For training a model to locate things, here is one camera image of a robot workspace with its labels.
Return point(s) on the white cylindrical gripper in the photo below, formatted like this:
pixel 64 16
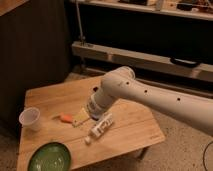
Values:
pixel 99 103

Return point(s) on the white plastic bottle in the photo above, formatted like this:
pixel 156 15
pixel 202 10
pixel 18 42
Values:
pixel 99 128

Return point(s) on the orange pepper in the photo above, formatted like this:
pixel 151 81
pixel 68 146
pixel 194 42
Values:
pixel 66 118

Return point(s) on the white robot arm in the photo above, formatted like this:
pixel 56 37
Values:
pixel 120 83

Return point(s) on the blue yellow sponge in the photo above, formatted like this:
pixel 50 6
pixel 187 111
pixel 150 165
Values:
pixel 80 117

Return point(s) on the wooden table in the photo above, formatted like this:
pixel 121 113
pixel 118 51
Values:
pixel 134 126

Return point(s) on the metal pole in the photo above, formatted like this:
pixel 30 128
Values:
pixel 82 38

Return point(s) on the clear plastic cup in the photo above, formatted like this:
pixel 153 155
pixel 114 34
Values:
pixel 31 118

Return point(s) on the green plate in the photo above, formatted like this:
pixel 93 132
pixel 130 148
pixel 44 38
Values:
pixel 52 156

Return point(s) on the dark wooden cabinet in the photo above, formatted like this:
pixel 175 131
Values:
pixel 33 53

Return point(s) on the grey metal shelf beam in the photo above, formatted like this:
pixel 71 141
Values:
pixel 140 60

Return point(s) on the black handle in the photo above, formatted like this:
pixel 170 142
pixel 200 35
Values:
pixel 184 64

